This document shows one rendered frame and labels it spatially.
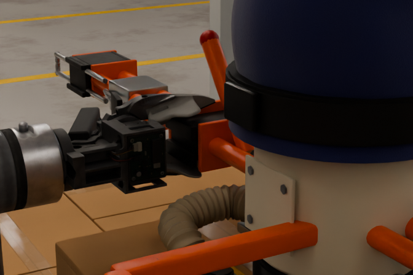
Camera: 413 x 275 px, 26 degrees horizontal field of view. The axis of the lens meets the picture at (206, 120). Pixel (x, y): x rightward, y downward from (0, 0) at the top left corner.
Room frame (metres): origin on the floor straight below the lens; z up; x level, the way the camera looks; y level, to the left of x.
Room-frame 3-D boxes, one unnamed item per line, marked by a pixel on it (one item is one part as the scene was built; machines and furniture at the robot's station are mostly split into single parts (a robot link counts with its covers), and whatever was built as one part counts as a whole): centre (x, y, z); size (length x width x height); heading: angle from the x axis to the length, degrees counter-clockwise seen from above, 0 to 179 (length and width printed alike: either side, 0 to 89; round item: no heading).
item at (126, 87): (1.22, 0.10, 1.07); 0.07 x 0.07 x 0.04; 29
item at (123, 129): (0.96, 0.11, 1.07); 0.12 x 0.09 x 0.08; 119
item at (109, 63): (1.34, 0.16, 1.08); 0.08 x 0.07 x 0.05; 29
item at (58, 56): (1.27, 0.18, 1.08); 0.31 x 0.03 x 0.05; 29
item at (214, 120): (1.03, -0.01, 1.08); 0.10 x 0.08 x 0.06; 119
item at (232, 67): (0.81, -0.13, 1.19); 0.23 x 0.23 x 0.04
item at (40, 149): (0.93, 0.19, 1.08); 0.09 x 0.05 x 0.10; 29
